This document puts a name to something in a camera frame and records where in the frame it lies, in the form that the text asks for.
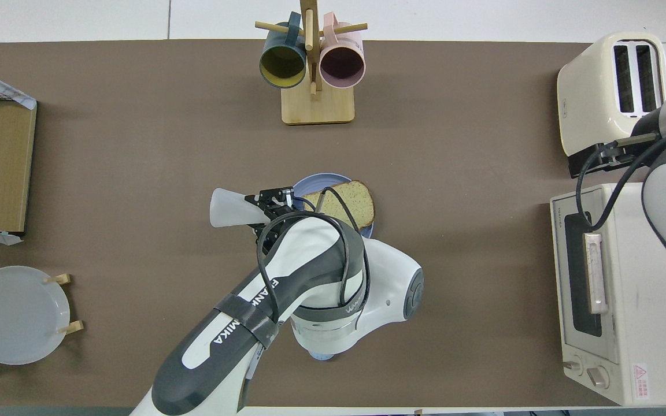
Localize pink mug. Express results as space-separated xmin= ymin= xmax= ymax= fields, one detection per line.
xmin=319 ymin=12 xmax=366 ymax=90

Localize wooden mug tree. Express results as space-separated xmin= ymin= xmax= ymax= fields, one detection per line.
xmin=255 ymin=0 xmax=368 ymax=125

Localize teal mug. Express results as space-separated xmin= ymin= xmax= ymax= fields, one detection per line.
xmin=259 ymin=12 xmax=308 ymax=90

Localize white patterned cloth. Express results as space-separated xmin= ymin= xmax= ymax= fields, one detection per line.
xmin=0 ymin=62 xmax=38 ymax=246

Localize blue round plate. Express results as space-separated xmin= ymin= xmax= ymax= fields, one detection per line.
xmin=291 ymin=173 xmax=375 ymax=239

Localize white bottle with navy cap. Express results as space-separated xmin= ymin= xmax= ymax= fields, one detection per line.
xmin=210 ymin=188 xmax=273 ymax=228

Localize white toaster oven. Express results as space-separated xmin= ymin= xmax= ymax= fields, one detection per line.
xmin=550 ymin=183 xmax=666 ymax=407

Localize grey round plate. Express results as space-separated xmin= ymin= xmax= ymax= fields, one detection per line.
xmin=0 ymin=266 xmax=71 ymax=366

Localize bread slice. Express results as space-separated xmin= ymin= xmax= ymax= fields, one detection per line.
xmin=301 ymin=180 xmax=376 ymax=232

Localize cream two-slot toaster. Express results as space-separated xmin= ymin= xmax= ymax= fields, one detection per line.
xmin=557 ymin=31 xmax=666 ymax=158

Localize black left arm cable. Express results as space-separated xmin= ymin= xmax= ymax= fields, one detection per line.
xmin=257 ymin=186 xmax=371 ymax=324

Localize brown table mat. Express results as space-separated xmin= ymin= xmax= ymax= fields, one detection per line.
xmin=0 ymin=39 xmax=620 ymax=408

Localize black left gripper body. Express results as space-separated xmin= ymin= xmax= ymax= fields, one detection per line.
xmin=255 ymin=208 xmax=299 ymax=249

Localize wooden plate rack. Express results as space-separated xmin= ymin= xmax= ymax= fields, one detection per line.
xmin=0 ymin=273 xmax=85 ymax=366

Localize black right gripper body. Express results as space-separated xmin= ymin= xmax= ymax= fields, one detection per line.
xmin=599 ymin=109 xmax=666 ymax=168

